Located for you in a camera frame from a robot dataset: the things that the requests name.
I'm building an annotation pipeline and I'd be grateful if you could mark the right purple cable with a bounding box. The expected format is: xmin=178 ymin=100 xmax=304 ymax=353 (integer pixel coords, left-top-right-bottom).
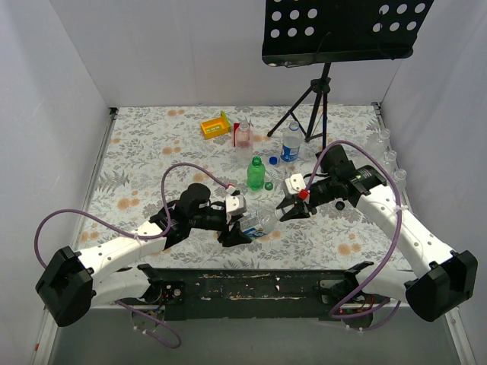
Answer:
xmin=307 ymin=140 xmax=404 ymax=332

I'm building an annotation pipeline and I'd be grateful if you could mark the clear Pepsi bottle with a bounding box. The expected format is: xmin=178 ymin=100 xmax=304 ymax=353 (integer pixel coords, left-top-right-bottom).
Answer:
xmin=281 ymin=121 xmax=303 ymax=163

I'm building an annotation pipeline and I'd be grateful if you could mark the floral tablecloth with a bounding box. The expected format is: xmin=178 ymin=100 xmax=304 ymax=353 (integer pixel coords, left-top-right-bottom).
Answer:
xmin=68 ymin=105 xmax=414 ymax=271

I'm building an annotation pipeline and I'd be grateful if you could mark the yellow plastic box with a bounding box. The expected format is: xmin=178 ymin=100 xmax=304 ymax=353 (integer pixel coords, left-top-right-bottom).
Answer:
xmin=200 ymin=110 xmax=232 ymax=139

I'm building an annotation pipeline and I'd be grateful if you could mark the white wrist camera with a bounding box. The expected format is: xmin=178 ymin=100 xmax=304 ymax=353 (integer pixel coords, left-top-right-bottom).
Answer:
xmin=224 ymin=194 xmax=247 ymax=218
xmin=282 ymin=173 xmax=310 ymax=202

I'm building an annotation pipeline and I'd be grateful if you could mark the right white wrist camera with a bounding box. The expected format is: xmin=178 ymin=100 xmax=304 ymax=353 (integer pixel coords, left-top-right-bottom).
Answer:
xmin=282 ymin=173 xmax=310 ymax=202

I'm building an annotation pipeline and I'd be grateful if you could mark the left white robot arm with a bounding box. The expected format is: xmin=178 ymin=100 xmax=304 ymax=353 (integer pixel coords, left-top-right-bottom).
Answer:
xmin=35 ymin=183 xmax=251 ymax=327

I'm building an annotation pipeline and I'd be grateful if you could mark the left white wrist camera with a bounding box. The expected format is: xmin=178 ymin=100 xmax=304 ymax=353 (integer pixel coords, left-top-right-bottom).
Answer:
xmin=224 ymin=194 xmax=247 ymax=218

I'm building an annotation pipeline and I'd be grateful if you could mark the clear bottle by wall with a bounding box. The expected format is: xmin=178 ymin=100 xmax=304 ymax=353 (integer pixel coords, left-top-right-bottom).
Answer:
xmin=365 ymin=129 xmax=390 ymax=160

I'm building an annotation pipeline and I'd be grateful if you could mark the black music stand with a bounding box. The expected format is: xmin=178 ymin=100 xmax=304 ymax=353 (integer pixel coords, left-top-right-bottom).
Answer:
xmin=262 ymin=0 xmax=433 ymax=142

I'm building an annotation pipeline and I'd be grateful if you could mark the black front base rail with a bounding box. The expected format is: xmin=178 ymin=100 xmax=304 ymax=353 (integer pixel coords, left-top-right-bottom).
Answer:
xmin=122 ymin=265 xmax=363 ymax=321

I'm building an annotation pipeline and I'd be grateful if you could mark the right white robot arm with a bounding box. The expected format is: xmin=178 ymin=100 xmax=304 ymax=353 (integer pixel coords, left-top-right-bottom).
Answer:
xmin=276 ymin=140 xmax=478 ymax=322

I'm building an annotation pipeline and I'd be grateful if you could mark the green plastic bottle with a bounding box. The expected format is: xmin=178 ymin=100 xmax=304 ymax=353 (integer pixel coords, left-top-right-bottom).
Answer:
xmin=247 ymin=156 xmax=266 ymax=191

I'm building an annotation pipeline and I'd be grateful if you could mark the red plastic box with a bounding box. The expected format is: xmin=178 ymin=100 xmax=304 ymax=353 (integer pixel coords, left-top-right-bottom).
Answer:
xmin=233 ymin=122 xmax=244 ymax=148

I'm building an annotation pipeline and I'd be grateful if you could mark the black bottle cap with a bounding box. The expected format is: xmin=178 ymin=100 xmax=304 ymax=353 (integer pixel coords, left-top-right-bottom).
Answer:
xmin=335 ymin=201 xmax=345 ymax=211

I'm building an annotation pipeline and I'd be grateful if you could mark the clear bottle blue label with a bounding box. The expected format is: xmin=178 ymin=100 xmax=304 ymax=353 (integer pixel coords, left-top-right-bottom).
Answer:
xmin=239 ymin=208 xmax=279 ymax=240

